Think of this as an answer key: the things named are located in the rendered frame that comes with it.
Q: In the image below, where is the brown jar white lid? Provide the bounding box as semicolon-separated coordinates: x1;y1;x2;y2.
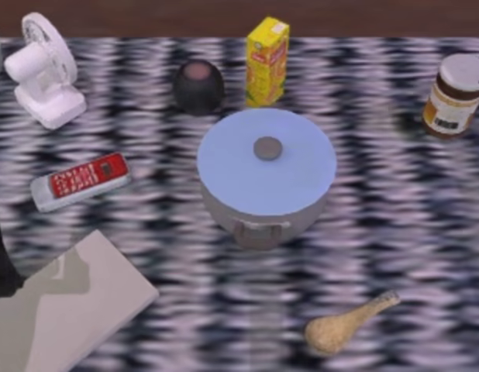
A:
422;53;479;140

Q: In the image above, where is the blue-lid grey kitchen pot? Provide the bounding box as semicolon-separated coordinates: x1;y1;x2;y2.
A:
197;108;338;251

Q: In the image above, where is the dark round speaker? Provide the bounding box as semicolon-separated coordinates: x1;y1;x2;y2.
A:
173;60;225;116

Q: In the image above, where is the yellow juice carton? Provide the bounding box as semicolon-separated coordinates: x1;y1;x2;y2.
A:
245;15;291;108

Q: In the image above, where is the red and white phone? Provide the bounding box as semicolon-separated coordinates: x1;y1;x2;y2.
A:
29;152;132;212

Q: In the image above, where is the beige wooden spoon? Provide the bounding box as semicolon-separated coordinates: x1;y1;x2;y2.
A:
305;291;401;357

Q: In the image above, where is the white book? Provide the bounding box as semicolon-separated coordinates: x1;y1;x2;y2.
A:
0;229;160;372

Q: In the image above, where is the white desk fan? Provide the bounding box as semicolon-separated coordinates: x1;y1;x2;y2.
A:
3;12;88;130

